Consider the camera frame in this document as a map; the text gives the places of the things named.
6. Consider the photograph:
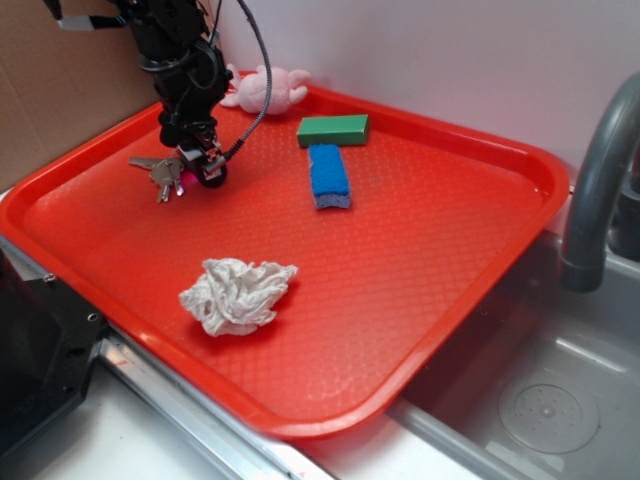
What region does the green rectangular block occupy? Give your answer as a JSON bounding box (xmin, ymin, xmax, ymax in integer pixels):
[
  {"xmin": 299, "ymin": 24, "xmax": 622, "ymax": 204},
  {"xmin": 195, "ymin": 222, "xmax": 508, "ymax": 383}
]
[{"xmin": 297, "ymin": 114, "xmax": 369, "ymax": 148}]

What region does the grey toy sink basin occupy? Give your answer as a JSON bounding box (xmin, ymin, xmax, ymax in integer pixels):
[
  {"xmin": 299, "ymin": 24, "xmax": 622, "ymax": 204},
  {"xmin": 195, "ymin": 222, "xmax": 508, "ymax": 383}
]
[{"xmin": 390, "ymin": 233, "xmax": 639, "ymax": 479}]

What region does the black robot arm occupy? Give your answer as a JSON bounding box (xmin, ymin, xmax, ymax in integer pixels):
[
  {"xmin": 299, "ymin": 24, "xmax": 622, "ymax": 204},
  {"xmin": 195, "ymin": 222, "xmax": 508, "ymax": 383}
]
[{"xmin": 45, "ymin": 1, "xmax": 232, "ymax": 188}]

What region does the brown cardboard panel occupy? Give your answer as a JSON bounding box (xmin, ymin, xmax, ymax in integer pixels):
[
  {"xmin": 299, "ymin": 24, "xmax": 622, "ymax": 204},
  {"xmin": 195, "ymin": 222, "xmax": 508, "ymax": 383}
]
[{"xmin": 1, "ymin": 1, "xmax": 157, "ymax": 191}]

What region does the grey braided cable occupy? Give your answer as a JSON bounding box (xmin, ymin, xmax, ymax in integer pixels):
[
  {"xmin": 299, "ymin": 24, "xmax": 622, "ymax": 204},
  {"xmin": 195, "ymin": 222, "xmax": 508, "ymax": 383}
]
[{"xmin": 219, "ymin": 0, "xmax": 274, "ymax": 164}]

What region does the crumpled white cloth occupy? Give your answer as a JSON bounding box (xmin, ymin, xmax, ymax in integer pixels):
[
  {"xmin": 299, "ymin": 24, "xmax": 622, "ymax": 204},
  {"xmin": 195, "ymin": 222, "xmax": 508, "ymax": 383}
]
[{"xmin": 179, "ymin": 258, "xmax": 299, "ymax": 337}]

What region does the blue sponge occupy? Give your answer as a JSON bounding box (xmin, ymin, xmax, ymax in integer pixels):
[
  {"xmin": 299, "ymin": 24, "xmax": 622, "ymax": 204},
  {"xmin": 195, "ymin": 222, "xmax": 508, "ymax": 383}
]
[{"xmin": 308, "ymin": 144, "xmax": 351, "ymax": 209}]

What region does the red plastic tray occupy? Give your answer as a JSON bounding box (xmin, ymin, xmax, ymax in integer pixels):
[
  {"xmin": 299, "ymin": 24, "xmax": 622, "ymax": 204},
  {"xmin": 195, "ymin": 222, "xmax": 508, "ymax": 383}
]
[{"xmin": 1, "ymin": 87, "xmax": 569, "ymax": 440}]

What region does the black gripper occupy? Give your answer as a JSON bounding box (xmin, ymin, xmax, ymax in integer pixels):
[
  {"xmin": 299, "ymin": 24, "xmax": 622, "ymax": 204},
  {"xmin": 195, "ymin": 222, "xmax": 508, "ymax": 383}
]
[{"xmin": 144, "ymin": 42, "xmax": 231, "ymax": 188}]

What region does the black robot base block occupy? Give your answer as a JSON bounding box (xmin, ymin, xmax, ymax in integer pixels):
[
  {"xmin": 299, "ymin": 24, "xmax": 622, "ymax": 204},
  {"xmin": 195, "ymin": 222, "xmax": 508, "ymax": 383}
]
[{"xmin": 1, "ymin": 255, "xmax": 106, "ymax": 460}]

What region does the grey toy faucet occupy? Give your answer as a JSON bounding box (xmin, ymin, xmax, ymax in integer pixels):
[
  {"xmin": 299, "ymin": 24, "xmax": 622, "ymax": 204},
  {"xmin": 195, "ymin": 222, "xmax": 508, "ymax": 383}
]
[{"xmin": 558, "ymin": 73, "xmax": 639, "ymax": 293}]

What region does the pink plush toy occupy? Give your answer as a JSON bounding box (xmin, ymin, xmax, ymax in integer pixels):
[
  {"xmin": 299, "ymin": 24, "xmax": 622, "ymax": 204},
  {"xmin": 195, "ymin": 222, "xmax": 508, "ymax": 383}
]
[{"xmin": 220, "ymin": 63, "xmax": 312, "ymax": 115}]

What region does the silver key bunch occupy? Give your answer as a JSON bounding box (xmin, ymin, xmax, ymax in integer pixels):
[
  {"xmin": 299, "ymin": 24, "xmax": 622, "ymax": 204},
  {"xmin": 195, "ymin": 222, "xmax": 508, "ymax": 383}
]
[{"xmin": 129, "ymin": 157, "xmax": 184, "ymax": 204}]

